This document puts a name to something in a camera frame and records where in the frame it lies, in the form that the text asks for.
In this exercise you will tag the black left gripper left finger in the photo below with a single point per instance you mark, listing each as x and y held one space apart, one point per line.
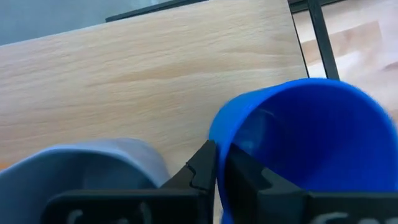
149 202

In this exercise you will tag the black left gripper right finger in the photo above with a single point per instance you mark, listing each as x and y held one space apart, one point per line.
280 202

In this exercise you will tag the grey mug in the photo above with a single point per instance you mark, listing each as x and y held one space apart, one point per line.
93 161

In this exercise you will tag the blue mug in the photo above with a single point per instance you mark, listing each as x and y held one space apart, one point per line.
311 133

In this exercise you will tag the wooden shelf with black frame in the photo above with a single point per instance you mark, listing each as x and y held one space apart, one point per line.
140 77

